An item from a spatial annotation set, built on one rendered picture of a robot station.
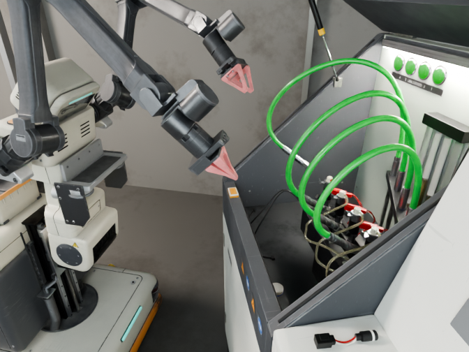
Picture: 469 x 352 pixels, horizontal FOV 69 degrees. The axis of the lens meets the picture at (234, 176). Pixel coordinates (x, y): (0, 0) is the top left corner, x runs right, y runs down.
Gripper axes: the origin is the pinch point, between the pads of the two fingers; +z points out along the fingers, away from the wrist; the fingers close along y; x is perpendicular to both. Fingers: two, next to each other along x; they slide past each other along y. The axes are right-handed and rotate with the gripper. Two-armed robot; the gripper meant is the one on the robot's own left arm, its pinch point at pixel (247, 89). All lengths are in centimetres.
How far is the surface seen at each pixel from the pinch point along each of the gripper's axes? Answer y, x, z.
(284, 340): -43, 11, 52
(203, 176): 152, 121, -5
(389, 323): -33, -5, 62
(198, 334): 34, 108, 72
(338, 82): 26.0, -19.4, 12.5
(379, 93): -12.5, -28.1, 23.5
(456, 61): 0, -45, 28
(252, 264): -23, 20, 41
